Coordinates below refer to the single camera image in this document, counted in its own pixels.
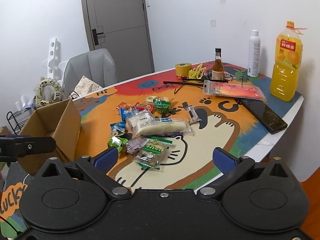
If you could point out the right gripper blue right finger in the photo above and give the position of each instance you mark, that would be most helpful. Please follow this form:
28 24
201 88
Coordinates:
223 160

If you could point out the orange juice bottle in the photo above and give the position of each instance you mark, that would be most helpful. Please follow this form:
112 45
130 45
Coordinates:
287 62

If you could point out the dotted beige cushion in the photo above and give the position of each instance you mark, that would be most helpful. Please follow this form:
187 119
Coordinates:
86 86

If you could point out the panda pattern neck pillow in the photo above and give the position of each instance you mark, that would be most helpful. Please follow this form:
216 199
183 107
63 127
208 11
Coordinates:
47 91

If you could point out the orange small snack packet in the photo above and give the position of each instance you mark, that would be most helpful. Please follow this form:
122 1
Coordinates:
124 105

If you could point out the blue candy packet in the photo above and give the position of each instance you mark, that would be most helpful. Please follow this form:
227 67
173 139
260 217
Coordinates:
118 128

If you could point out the black smartphone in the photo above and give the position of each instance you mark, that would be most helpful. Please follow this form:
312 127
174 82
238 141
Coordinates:
265 115

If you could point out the grey chair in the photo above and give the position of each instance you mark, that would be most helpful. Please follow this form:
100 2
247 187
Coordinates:
97 65

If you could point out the small brown glass bottle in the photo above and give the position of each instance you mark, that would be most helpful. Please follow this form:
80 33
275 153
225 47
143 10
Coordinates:
218 69

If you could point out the cardboard box on table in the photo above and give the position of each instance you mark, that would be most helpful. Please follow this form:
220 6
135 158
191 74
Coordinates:
62 122

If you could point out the black wire shoe rack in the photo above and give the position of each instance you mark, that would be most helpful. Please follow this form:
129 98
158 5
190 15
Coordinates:
18 119

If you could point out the green white cracker package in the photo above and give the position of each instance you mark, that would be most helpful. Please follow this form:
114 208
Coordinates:
151 154

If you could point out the long white cake package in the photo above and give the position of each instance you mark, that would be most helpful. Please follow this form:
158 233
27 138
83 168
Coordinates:
158 126

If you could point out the red candy bar packet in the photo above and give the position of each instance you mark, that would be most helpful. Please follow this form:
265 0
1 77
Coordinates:
144 106

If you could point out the dark green snack packet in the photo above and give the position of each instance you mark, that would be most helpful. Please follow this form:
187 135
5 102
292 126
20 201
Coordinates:
162 107

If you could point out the purple snack packet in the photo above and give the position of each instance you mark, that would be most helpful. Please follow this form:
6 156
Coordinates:
135 144

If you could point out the white spray can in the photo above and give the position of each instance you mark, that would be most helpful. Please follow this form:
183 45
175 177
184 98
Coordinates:
254 54

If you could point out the blue cookie packet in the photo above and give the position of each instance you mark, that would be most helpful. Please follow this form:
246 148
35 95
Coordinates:
124 113

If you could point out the black metal rack rod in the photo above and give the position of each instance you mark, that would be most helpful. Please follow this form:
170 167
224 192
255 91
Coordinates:
191 82

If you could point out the yellow tape roll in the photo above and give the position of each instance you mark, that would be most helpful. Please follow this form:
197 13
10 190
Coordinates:
182 69

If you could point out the red packet in clear bag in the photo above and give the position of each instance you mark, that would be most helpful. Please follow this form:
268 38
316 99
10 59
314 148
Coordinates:
233 90

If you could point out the beige cracker package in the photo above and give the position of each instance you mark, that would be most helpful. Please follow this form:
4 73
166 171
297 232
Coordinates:
152 98

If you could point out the yellow hair claw clip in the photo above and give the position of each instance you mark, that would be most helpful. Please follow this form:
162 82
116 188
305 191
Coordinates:
197 72

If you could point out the black door handle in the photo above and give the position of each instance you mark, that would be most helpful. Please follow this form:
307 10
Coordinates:
95 35

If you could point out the white wall shelf bracket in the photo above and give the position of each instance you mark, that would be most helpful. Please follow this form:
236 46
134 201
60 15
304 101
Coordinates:
54 66

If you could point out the green candy packet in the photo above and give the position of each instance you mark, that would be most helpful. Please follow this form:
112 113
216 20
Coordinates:
118 141

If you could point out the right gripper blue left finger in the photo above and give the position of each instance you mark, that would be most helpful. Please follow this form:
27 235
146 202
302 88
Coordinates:
105 160

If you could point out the square white cake package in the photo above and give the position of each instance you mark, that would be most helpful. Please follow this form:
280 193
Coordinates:
141 116

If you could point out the grey door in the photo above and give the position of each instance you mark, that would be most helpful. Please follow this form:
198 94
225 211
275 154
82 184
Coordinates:
126 34

